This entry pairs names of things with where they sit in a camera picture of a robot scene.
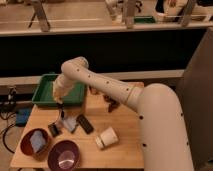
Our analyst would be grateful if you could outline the black cables on floor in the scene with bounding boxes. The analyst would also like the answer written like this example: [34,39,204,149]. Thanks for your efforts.
[0,99,18,154]

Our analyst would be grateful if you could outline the blue box on floor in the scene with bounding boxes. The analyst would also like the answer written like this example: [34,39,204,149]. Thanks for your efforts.
[15,108,32,127]

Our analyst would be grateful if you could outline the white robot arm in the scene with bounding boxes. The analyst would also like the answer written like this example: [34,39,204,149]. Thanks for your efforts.
[52,57,195,171]

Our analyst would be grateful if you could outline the light blue small packet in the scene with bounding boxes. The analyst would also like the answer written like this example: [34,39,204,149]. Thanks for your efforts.
[61,117,78,133]

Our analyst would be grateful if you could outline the black rectangular remote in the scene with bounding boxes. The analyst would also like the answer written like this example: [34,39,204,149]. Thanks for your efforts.
[77,114,94,134]

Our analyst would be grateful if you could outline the blue folded cloth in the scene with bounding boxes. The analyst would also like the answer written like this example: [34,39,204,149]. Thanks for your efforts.
[30,131,46,153]

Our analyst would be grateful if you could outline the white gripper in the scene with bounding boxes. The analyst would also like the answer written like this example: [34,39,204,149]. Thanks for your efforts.
[52,74,74,98]

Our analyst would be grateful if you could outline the maroon empty bowl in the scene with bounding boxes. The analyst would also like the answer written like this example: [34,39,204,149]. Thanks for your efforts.
[47,140,80,171]

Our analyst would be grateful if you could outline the green plastic tray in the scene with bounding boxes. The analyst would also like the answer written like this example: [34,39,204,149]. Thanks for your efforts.
[32,74,86,107]

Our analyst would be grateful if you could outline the small dark block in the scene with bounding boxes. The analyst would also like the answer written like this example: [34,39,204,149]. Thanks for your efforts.
[48,123,61,137]

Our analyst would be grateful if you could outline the white paper cup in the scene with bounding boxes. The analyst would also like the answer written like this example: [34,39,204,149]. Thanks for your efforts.
[95,127,119,150]

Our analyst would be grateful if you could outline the dark red bowl with cloth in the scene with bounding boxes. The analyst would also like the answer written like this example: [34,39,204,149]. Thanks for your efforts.
[20,128,51,160]

